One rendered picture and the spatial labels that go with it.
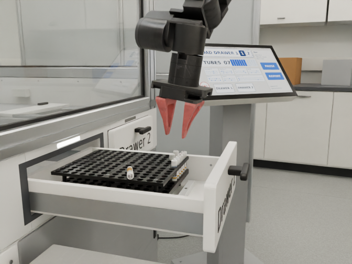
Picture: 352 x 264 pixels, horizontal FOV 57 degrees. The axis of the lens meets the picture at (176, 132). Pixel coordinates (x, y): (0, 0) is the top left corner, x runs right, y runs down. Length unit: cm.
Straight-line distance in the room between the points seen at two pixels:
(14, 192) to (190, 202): 30
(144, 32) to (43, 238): 44
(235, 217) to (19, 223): 123
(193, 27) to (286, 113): 299
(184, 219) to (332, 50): 379
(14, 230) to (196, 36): 45
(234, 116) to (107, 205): 106
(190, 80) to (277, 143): 304
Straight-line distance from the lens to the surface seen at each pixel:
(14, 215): 63
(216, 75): 143
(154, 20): 62
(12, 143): 61
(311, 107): 350
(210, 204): 48
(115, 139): 87
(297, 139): 355
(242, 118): 157
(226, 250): 176
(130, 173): 57
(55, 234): 73
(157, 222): 54
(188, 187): 68
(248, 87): 147
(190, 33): 57
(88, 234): 85
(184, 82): 57
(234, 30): 227
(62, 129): 71
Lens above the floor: 109
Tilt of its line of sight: 11 degrees down
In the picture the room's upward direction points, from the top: straight up
